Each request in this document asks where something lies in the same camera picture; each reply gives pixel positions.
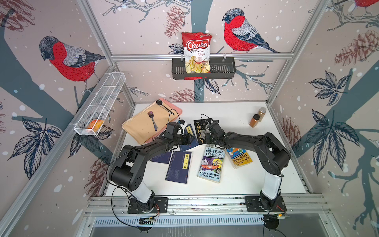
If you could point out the pink tray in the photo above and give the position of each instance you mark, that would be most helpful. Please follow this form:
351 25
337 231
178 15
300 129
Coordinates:
162 117

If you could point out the dark blue book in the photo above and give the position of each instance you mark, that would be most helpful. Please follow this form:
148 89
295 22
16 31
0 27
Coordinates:
163 158
178 169

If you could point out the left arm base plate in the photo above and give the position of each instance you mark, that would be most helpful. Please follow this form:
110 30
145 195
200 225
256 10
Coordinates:
153 206

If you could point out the brown spice jar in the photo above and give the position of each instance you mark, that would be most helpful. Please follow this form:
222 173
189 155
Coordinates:
254 121

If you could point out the yellow orange treehouse book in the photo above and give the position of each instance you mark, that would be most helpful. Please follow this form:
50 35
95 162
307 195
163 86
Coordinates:
239 157

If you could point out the white wire shelf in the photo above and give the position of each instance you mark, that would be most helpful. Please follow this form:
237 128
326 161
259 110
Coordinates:
101 104

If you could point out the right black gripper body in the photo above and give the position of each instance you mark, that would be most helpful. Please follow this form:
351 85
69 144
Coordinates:
210 140

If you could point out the orange packet in shelf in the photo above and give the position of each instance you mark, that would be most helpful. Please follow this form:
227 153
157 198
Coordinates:
95 125

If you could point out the black book with face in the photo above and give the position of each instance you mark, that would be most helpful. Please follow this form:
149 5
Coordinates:
197 124

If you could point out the black spoon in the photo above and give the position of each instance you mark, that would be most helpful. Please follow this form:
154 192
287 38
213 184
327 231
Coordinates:
160 103

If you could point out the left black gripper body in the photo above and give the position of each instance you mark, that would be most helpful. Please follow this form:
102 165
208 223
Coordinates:
179 139

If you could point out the blue book yellow label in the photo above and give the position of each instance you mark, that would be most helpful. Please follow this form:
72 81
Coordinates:
191 139

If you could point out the black wall basket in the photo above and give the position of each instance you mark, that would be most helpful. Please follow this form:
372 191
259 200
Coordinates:
220 68

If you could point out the red cassava chips bag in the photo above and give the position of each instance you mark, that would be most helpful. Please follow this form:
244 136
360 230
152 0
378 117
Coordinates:
196 48

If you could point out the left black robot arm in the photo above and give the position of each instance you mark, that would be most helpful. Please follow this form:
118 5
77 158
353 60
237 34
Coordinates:
129 168

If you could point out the colourful treehouse book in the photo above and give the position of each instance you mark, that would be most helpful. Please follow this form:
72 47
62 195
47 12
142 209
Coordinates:
211 164

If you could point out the tan spice jar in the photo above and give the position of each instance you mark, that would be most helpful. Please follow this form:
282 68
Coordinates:
262 112

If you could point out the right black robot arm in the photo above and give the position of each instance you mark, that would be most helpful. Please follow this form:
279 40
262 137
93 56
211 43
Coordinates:
274 157

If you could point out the iridescent purple spoon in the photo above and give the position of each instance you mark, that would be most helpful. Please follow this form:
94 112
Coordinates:
151 115

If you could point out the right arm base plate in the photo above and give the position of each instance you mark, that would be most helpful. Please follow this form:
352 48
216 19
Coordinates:
251 203

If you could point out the tan paper sheet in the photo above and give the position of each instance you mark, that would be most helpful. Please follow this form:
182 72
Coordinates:
138 126

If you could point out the grey striped cloth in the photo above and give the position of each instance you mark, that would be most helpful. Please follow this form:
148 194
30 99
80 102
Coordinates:
203 131

